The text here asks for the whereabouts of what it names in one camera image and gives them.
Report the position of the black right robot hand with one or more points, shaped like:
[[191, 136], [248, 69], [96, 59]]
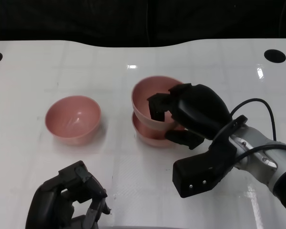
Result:
[[197, 107]]

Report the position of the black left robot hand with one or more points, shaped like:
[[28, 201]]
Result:
[[50, 202]]

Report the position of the pink plastic bowl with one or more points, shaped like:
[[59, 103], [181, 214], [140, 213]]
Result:
[[152, 139], [72, 119], [141, 95]]

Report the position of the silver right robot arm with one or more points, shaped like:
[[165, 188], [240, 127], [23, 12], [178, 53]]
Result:
[[255, 136]]

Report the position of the black backdrop curtain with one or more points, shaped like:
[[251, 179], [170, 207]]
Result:
[[62, 19]]

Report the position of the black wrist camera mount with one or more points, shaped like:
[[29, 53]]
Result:
[[195, 171]]

